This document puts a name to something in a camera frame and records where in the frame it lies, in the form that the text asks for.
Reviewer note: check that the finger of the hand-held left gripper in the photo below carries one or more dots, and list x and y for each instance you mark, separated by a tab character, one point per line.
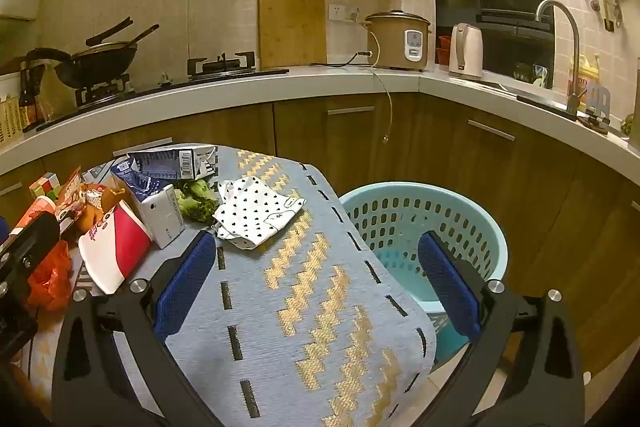
35	237

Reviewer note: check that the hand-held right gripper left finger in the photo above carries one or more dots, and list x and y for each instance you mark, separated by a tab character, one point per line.
184	289

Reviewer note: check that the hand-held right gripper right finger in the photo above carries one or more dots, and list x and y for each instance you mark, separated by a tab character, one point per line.
450	289

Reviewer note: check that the orange plastic bag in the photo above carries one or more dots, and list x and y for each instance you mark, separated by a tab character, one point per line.
47	282

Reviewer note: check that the orange snack packet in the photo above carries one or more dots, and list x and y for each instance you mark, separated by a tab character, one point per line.
92	207

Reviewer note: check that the blue white drink carton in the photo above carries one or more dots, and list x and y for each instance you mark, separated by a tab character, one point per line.
162	217

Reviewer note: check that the red white paper bucket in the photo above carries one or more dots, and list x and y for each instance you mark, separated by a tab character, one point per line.
115	247

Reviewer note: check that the green broccoli piece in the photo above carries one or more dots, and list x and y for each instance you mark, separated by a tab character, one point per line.
195	209
192	187

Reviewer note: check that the light blue plastic basket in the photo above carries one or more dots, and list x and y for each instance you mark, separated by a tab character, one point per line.
400	217

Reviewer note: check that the white polka dot cloth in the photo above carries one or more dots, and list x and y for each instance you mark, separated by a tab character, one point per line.
255	212

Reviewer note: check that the blue white milk carton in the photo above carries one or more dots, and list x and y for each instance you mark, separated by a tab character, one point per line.
170	162

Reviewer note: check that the orange white cup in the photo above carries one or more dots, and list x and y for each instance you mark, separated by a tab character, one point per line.
35	212

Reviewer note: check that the colourful puzzle cube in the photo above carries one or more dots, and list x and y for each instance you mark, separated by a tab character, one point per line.
44	186

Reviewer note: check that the grey zigzag patterned tablecloth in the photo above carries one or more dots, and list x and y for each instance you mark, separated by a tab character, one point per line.
300	307

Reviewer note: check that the dark sauce bottle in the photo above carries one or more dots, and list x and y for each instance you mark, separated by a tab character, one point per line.
27	102

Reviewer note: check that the black wok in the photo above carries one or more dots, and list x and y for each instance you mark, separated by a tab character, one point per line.
105	59

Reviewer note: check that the wooden base cabinet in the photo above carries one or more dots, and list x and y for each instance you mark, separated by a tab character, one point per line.
310	137

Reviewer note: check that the black gas stove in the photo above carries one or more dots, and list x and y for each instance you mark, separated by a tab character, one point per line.
210	69

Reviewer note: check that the white electric kettle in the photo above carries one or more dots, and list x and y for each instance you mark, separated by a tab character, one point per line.
465	52

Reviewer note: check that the red bowls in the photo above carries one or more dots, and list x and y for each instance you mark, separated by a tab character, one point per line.
445	49

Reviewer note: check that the yellow dish soap bottle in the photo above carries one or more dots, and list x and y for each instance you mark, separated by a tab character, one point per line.
587	77

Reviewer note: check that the beige rice cooker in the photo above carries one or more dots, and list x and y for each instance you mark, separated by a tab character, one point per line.
392	42

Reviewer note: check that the steel kitchen faucet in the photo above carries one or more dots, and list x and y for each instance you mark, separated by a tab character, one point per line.
575	57

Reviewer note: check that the wooden cutting board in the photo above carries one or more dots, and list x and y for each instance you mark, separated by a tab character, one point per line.
292	22

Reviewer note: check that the white wall socket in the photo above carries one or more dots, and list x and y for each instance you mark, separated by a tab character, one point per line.
336	12

